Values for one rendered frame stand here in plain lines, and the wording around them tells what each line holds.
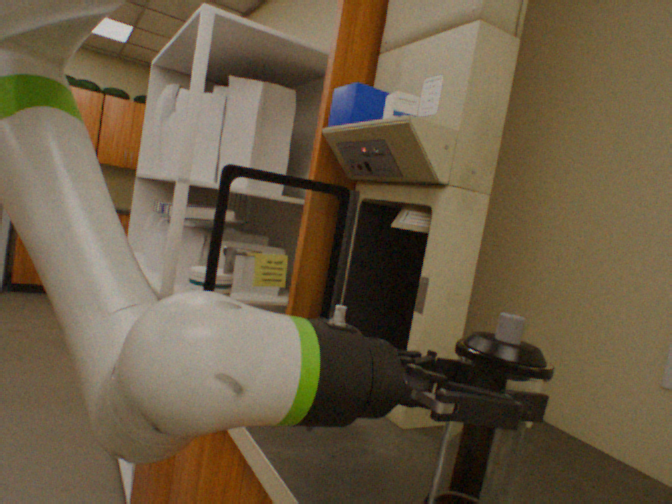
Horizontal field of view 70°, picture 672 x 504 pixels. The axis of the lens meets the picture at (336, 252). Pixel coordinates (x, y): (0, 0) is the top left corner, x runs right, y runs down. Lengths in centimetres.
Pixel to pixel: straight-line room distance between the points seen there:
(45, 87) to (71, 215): 15
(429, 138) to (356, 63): 43
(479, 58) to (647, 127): 43
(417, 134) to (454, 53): 21
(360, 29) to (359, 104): 27
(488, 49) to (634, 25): 44
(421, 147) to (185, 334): 62
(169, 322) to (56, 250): 20
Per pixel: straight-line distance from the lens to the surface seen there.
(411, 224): 101
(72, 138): 58
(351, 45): 126
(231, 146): 207
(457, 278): 97
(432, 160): 89
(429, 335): 95
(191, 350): 35
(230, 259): 107
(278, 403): 39
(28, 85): 61
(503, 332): 58
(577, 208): 127
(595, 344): 122
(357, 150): 105
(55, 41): 62
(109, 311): 49
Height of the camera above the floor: 132
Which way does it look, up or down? 4 degrees down
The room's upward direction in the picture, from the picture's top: 10 degrees clockwise
